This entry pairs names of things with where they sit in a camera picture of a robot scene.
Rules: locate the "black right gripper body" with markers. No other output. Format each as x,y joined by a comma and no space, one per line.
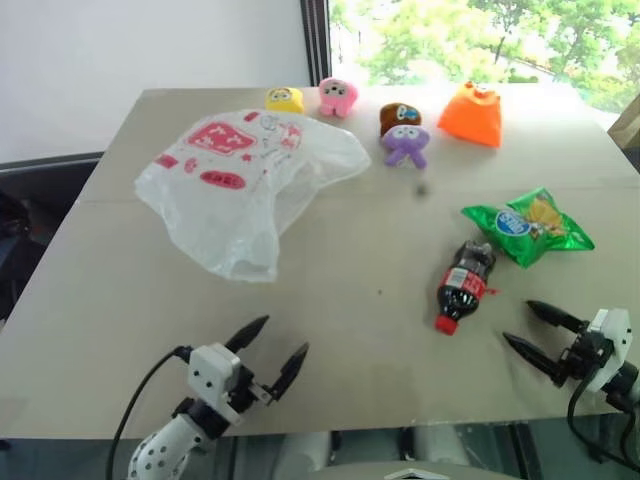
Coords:
585,357

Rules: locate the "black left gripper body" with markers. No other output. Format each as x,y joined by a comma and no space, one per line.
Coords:
250,392

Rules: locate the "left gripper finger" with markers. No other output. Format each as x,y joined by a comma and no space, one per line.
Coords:
247,335
292,370

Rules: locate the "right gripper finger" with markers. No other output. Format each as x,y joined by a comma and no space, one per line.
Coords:
555,316
535,355

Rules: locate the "green chips bag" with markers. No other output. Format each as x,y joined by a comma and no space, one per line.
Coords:
530,227

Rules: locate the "white printed plastic bag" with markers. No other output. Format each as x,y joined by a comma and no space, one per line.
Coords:
225,200

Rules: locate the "grey rounded shape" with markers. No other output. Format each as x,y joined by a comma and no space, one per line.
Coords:
305,452

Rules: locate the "silver robot torso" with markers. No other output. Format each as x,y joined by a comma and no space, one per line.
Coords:
412,474

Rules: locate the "brown cardboard box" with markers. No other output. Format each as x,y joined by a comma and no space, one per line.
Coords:
627,130

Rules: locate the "orange plush toy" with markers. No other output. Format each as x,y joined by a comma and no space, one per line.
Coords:
472,117

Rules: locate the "purple plush toy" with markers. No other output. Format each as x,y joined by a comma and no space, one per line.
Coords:
405,145

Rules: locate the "yellow plush toy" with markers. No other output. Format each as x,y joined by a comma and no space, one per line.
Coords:
283,100

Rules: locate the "dark furniture beside table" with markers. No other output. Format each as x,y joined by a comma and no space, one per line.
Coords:
35,200

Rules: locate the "pink plush toy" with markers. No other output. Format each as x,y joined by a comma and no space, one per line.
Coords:
337,97

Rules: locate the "brown plush toy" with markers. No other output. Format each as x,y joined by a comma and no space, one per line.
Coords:
395,117

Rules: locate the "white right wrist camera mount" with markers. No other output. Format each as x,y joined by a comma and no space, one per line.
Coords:
612,340

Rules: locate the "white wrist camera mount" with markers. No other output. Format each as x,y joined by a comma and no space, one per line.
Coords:
210,372
612,340

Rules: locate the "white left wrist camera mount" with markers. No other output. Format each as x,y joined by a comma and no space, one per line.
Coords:
210,372

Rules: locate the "dark window frame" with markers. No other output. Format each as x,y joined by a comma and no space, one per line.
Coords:
316,40

